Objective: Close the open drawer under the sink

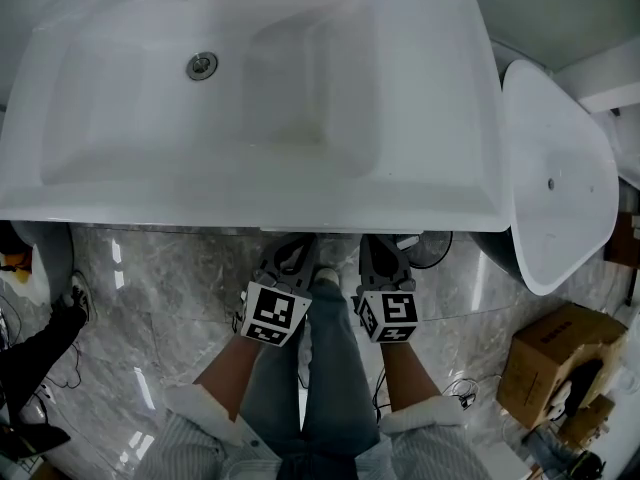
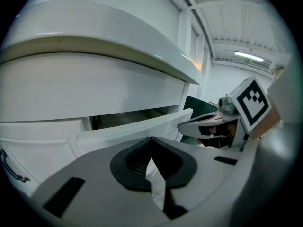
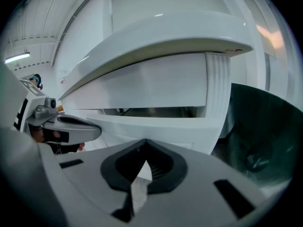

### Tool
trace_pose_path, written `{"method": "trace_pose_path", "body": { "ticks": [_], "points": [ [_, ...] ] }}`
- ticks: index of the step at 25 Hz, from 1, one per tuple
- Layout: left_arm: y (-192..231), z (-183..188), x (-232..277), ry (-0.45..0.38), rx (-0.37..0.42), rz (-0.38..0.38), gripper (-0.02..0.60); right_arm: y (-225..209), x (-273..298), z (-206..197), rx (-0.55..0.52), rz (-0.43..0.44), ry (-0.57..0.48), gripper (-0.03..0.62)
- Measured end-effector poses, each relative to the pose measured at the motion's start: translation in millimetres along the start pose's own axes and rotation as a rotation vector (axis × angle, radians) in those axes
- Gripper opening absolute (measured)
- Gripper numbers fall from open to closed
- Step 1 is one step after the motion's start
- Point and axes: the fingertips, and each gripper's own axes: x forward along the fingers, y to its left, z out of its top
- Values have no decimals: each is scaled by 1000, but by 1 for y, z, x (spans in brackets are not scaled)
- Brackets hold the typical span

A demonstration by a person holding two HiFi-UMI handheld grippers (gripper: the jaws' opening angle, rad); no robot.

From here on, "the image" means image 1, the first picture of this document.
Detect person's right forearm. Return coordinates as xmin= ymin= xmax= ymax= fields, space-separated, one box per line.
xmin=378 ymin=340 xmax=445 ymax=414

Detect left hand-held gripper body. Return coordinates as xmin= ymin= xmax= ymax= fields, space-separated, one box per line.
xmin=239 ymin=262 xmax=314 ymax=349

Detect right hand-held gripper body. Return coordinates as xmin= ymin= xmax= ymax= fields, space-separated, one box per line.
xmin=352 ymin=267 xmax=420 ymax=344

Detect grey round pedestal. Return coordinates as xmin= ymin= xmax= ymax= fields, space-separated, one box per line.
xmin=10 ymin=220 xmax=76 ymax=305

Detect person's striped shirt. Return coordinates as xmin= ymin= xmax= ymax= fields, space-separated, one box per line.
xmin=132 ymin=383 xmax=494 ymax=480

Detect person's left forearm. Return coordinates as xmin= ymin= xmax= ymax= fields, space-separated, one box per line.
xmin=192 ymin=336 xmax=265 ymax=423

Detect white ceramic sink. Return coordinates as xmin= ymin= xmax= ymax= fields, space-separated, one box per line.
xmin=0 ymin=0 xmax=512 ymax=234

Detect white cable bundle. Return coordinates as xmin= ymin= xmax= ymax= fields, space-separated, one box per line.
xmin=442 ymin=376 xmax=484 ymax=412

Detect white shelf board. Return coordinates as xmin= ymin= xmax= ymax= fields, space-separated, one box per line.
xmin=577 ymin=83 xmax=640 ymax=115

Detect black pointed shoe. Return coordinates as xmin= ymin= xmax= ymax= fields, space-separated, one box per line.
xmin=0 ymin=421 xmax=72 ymax=463

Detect person's blue jeans legs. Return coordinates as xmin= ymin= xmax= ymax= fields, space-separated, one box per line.
xmin=238 ymin=280 xmax=382 ymax=480

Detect small cardboard box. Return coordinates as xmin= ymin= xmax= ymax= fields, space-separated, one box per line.
xmin=558 ymin=395 xmax=617 ymax=450

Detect metal sink drain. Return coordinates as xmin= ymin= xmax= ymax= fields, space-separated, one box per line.
xmin=185 ymin=51 xmax=219 ymax=82

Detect large cardboard box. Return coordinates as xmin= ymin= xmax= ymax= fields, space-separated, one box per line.
xmin=495 ymin=302 xmax=629 ymax=430

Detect person's light shoe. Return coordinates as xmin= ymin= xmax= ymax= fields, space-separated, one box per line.
xmin=312 ymin=266 xmax=341 ymax=289

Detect white freestanding bathtub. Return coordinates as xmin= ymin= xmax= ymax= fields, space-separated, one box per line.
xmin=469 ymin=59 xmax=622 ymax=298

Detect black floor cable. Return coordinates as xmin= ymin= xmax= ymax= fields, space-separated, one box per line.
xmin=42 ymin=340 xmax=85 ymax=392

